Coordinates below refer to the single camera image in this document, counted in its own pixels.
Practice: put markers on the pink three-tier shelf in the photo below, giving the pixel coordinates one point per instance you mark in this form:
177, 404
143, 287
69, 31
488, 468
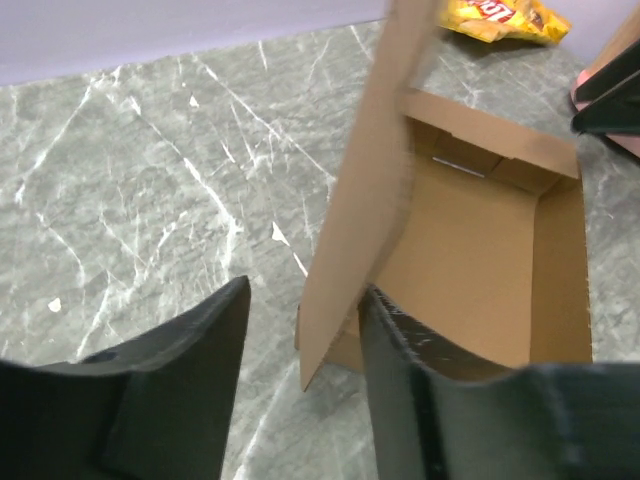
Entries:
623, 37

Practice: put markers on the brown cardboard box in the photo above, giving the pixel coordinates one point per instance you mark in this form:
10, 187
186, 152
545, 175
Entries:
472, 224

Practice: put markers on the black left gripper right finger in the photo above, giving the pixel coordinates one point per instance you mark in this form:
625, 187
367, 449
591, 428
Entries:
439, 411

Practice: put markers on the yellow Lays chips bag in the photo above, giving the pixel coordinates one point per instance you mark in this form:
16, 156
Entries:
493, 20

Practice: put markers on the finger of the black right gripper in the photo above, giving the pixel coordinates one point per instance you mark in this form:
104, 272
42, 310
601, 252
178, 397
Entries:
612, 97

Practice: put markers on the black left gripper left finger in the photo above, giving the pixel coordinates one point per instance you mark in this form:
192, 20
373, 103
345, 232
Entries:
157, 406

